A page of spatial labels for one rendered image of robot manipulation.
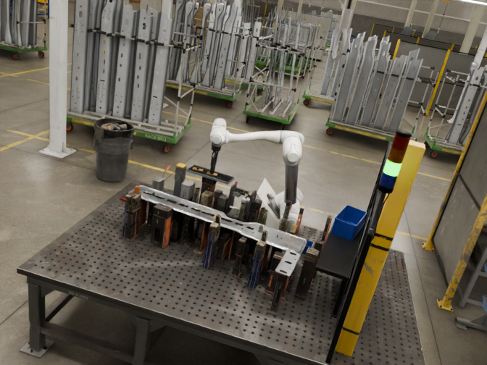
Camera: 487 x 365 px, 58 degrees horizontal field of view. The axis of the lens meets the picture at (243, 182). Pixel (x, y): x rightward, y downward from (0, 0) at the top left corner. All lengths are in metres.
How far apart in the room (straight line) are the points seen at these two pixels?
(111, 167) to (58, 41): 1.73
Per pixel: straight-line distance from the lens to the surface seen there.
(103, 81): 7.53
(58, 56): 6.34
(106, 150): 5.75
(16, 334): 3.74
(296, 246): 3.08
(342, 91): 9.82
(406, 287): 3.66
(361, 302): 2.61
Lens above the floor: 2.52
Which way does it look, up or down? 23 degrees down
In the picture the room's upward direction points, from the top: 11 degrees clockwise
